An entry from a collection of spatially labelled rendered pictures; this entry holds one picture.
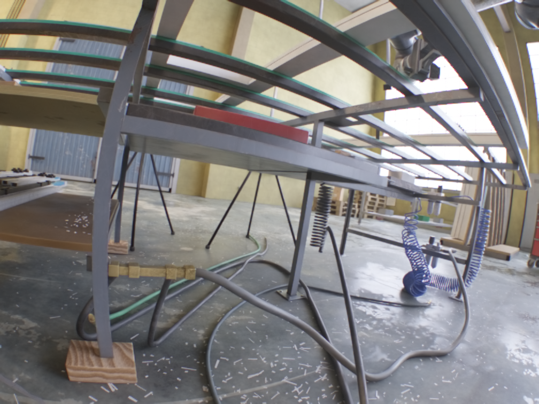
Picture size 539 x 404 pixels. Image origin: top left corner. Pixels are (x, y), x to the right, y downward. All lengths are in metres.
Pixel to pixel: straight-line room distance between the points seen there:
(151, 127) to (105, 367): 0.50
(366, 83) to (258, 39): 4.86
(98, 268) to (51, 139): 6.52
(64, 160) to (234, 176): 4.50
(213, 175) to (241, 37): 3.92
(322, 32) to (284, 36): 8.46
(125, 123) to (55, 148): 6.45
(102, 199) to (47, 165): 6.49
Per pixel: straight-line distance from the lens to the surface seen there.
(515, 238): 7.77
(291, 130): 0.68
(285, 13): 0.58
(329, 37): 0.64
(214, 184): 6.62
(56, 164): 6.91
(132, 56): 0.55
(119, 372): 0.64
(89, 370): 0.64
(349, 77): 10.49
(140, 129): 0.51
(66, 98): 0.74
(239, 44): 7.62
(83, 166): 6.76
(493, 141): 1.49
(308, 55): 0.80
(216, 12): 8.37
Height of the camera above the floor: 0.46
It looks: 3 degrees down
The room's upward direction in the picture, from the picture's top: 9 degrees clockwise
